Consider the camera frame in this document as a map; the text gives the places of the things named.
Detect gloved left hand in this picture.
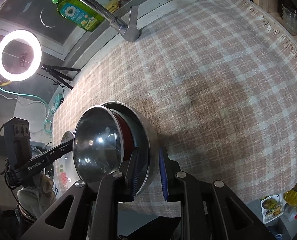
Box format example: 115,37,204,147
17,173,56,218

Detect white cable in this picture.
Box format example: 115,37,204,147
0,64,52,120

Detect green dish soap bottle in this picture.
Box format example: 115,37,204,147
50,0,105,32

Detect stacked glass bowls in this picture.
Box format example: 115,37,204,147
282,4,297,36

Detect floral deep plate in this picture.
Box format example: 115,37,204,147
52,130,77,193

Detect black tripod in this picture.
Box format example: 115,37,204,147
41,64,81,90

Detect teal hose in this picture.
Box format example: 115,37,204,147
0,80,64,134

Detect plaid tablecloth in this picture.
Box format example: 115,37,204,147
53,0,297,203

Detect food tray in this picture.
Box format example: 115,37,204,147
260,194,284,224

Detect yellow sponge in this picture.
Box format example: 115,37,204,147
104,0,120,13

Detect red steel bowl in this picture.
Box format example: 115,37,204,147
73,105,135,183

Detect large stainless steel bowl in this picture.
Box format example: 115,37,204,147
102,101,159,196

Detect steel faucet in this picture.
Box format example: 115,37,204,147
79,0,140,42

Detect ring light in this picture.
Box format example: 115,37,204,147
0,29,42,82

